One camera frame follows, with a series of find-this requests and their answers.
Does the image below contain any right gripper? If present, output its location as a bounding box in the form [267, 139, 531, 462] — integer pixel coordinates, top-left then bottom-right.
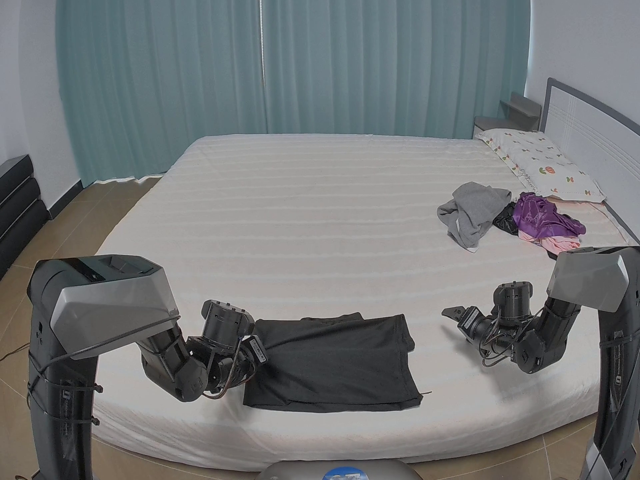
[441, 306, 496, 346]

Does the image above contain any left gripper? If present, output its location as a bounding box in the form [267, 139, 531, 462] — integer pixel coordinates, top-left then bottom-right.
[217, 335, 271, 386]

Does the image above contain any black T-shirt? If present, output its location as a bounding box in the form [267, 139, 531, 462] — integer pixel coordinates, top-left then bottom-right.
[242, 312, 424, 414]

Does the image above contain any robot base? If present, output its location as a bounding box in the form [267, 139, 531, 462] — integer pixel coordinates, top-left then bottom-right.
[256, 460, 418, 480]

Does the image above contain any bed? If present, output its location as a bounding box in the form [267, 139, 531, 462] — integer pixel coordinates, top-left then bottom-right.
[90, 77, 640, 473]

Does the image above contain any grey garment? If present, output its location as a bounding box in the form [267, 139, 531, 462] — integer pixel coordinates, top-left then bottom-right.
[437, 181, 513, 255]

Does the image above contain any black shiny garment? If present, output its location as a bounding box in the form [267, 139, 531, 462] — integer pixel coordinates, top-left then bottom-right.
[492, 202, 521, 236]

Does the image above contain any pink garment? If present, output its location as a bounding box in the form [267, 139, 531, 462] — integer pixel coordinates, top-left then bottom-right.
[519, 230, 582, 255]

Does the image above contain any purple satin garment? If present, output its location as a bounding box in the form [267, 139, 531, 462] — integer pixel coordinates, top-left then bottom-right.
[515, 192, 587, 239]

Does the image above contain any white printed pillow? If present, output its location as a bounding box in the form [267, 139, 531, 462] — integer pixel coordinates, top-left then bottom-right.
[475, 128, 607, 204]

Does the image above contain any grey bedside table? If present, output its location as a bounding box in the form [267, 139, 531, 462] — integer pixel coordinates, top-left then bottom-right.
[474, 93, 542, 133]

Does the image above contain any blue-green curtain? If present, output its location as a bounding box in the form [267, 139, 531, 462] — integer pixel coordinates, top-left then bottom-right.
[56, 0, 268, 189]
[260, 0, 532, 140]

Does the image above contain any black chest of drawers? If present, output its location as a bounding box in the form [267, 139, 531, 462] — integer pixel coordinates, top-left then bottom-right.
[0, 154, 50, 281]

